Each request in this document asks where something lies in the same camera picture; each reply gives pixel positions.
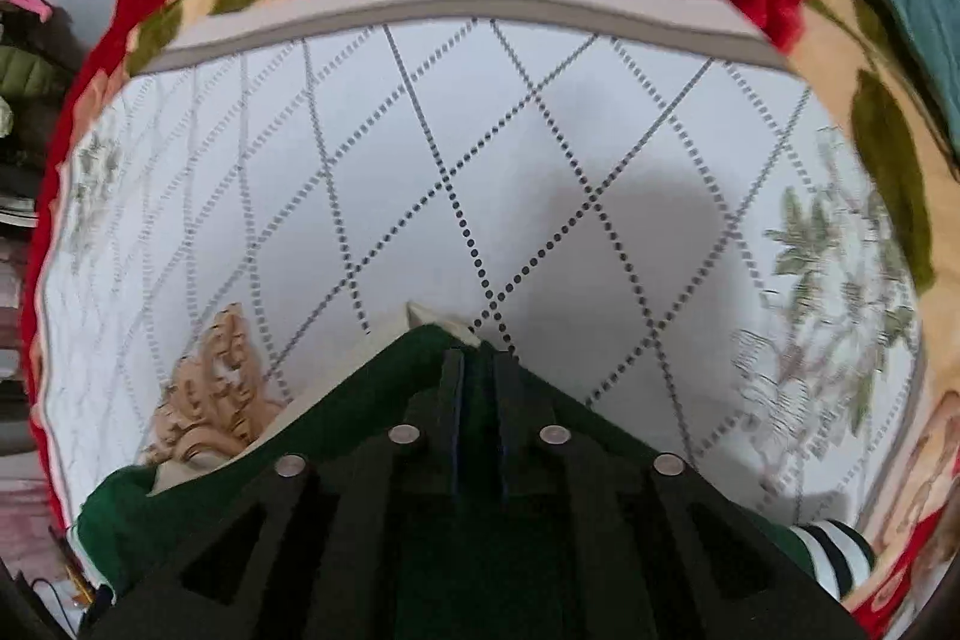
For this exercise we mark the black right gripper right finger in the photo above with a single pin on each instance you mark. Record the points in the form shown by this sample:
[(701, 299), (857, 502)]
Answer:
[(591, 534)]

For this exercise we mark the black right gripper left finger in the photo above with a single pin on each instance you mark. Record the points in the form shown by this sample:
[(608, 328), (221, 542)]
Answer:
[(287, 542)]

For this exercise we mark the green white varsity jacket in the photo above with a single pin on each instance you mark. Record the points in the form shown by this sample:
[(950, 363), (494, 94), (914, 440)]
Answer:
[(442, 491)]

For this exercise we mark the pile of clothes on rack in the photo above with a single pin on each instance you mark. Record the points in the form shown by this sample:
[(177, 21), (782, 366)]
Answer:
[(40, 57)]

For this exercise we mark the white quilted floral mat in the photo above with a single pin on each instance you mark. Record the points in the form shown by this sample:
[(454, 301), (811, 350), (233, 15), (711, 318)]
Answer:
[(680, 237)]

